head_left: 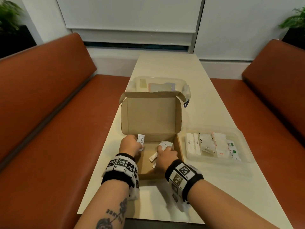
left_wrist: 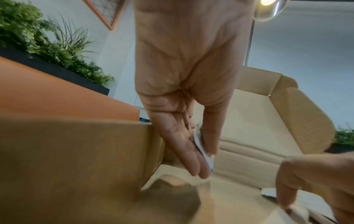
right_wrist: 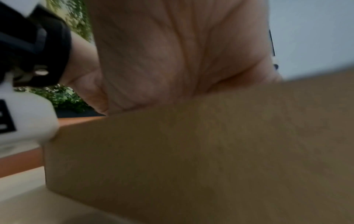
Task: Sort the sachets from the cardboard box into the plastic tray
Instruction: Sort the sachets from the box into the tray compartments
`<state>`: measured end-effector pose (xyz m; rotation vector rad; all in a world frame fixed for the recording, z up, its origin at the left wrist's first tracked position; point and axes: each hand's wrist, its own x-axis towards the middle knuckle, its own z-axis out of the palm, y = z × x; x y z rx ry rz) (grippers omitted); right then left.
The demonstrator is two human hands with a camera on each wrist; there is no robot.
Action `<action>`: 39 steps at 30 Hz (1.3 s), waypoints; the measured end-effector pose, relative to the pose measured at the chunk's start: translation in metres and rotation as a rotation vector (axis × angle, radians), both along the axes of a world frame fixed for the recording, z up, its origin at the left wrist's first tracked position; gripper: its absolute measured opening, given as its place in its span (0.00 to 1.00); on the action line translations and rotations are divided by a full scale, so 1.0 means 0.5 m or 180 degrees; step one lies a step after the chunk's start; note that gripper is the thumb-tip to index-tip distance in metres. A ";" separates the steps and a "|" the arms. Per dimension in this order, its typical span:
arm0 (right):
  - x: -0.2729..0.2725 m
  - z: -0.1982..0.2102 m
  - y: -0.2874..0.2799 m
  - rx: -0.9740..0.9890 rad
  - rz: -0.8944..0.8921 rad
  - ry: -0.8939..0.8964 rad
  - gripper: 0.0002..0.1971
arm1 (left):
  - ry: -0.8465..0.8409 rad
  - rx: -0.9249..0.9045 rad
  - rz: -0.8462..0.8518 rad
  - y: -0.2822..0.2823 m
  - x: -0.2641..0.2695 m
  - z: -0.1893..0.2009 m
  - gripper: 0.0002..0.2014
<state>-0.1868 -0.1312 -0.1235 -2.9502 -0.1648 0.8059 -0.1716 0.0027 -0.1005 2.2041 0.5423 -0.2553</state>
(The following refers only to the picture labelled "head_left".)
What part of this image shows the person's left hand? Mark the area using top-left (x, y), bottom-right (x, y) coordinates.
top-left (119, 135), bottom-right (143, 158)

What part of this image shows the person's right hand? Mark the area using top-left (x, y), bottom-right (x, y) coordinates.
top-left (154, 145), bottom-right (179, 174)

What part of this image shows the brown cardboard box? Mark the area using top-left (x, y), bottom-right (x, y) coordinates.
top-left (119, 91), bottom-right (187, 180)

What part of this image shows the clear compartment tray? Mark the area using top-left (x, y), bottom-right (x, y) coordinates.
top-left (185, 126), bottom-right (255, 164)

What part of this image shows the person's left forearm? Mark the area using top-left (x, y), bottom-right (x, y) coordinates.
top-left (74, 180), bottom-right (130, 229)

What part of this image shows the person's right forearm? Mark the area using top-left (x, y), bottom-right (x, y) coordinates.
top-left (187, 178), bottom-right (281, 229)

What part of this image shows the clear lidded plastic container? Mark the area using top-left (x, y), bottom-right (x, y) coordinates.
top-left (126, 76), bottom-right (192, 108)

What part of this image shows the white roller blind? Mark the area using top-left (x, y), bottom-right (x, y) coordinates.
top-left (56, 0), bottom-right (204, 46)

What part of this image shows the green leafy plant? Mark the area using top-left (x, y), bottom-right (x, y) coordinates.
top-left (0, 0), bottom-right (23, 34)
top-left (278, 7), bottom-right (305, 29)

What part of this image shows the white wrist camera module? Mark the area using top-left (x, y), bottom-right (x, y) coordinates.
top-left (166, 183), bottom-right (191, 212)
top-left (128, 186), bottom-right (140, 201)

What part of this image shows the grey window frame post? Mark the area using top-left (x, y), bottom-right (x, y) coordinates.
top-left (189, 0), bottom-right (207, 54)

